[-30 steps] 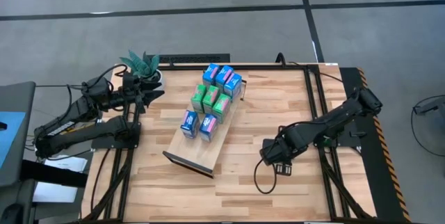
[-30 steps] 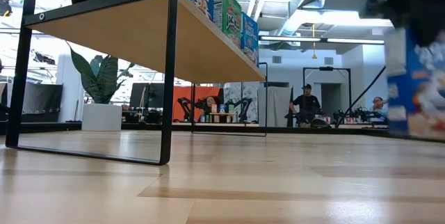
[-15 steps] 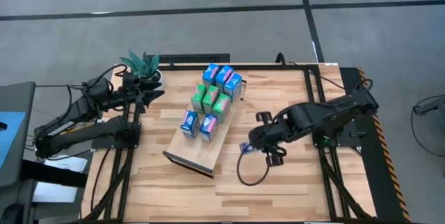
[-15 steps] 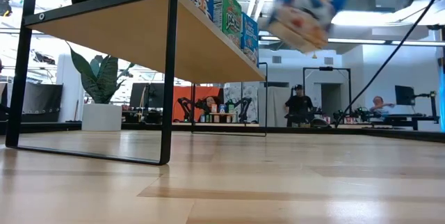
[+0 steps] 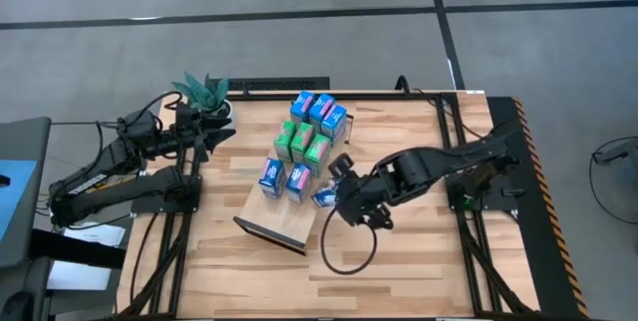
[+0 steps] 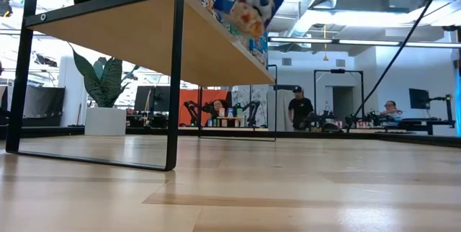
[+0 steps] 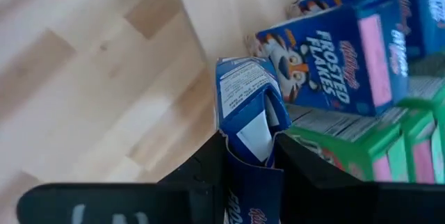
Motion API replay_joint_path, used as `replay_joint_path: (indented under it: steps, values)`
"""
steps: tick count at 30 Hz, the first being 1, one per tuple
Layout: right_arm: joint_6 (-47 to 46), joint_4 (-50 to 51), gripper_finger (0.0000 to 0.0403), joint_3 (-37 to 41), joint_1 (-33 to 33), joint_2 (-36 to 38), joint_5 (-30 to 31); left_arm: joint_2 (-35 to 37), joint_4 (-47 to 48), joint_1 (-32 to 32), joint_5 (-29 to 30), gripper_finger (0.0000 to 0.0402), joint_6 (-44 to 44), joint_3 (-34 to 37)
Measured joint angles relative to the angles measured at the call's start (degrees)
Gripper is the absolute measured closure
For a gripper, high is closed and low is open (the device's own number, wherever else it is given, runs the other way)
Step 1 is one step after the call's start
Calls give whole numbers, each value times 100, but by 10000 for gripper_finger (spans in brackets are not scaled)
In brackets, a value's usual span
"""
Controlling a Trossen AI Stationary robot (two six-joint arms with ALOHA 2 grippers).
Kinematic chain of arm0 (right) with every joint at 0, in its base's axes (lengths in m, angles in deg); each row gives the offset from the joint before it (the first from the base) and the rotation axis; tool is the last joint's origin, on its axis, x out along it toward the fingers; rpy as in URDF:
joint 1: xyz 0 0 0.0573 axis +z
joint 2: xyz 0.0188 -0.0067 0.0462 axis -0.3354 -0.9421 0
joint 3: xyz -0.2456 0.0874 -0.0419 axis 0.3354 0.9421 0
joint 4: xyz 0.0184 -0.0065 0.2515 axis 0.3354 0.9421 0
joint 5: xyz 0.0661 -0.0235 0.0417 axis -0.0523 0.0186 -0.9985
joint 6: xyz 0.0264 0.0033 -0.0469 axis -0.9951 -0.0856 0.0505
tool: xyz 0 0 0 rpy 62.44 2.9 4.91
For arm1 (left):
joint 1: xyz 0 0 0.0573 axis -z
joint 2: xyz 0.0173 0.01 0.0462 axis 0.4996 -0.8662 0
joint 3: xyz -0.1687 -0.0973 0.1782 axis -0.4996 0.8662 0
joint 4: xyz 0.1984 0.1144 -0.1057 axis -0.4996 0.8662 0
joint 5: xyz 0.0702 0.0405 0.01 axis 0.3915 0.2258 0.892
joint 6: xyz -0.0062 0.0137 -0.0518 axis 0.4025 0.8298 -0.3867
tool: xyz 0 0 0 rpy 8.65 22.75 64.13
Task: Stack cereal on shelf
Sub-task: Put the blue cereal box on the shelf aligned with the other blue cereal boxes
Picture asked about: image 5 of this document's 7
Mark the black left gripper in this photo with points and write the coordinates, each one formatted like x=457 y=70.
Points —
x=188 y=139

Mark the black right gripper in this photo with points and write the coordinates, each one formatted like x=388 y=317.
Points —
x=364 y=201

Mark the green Apple Jacks cereal box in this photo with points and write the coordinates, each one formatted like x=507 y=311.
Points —
x=302 y=141
x=317 y=154
x=284 y=140

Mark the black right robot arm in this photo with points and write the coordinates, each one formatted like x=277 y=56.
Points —
x=448 y=154

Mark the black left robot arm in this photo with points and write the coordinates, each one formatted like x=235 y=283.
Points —
x=114 y=189

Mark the white plant pot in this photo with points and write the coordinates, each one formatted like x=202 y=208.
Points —
x=225 y=110

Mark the green artificial plant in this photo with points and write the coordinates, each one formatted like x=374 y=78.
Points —
x=202 y=93

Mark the black perforated panel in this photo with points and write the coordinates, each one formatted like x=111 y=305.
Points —
x=274 y=84

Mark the white paper sheet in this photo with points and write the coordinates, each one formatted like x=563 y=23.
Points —
x=95 y=235

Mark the grey desk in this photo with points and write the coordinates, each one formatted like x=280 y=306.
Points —
x=25 y=141

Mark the black panel hazard stripe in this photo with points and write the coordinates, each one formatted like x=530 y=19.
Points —
x=528 y=261

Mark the blue sheet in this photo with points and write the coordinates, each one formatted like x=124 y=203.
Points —
x=15 y=196

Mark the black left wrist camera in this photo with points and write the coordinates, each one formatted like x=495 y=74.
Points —
x=185 y=114

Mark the black aluminium table frame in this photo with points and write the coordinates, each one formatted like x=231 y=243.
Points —
x=349 y=96

